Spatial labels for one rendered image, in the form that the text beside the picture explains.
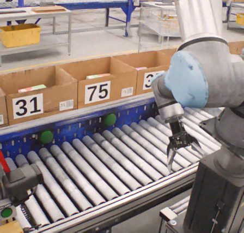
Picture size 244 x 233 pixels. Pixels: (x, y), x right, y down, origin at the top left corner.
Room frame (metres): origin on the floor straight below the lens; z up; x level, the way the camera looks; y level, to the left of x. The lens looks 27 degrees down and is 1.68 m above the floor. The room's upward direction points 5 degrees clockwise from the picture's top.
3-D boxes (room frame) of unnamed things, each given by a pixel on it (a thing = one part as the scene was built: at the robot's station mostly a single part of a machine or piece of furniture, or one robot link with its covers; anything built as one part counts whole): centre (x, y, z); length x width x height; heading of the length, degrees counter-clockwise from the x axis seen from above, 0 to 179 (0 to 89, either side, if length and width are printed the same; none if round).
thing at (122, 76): (1.74, 0.20, 0.97); 0.39 x 0.29 x 0.17; 127
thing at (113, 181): (1.23, 0.11, 0.73); 0.52 x 0.05 x 0.05; 37
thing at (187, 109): (1.75, -0.56, 0.73); 0.52 x 0.05 x 0.05; 37
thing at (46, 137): (1.32, 0.39, 0.81); 0.07 x 0.01 x 0.07; 127
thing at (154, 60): (1.98, -0.12, 0.97); 0.39 x 0.29 x 0.17; 127
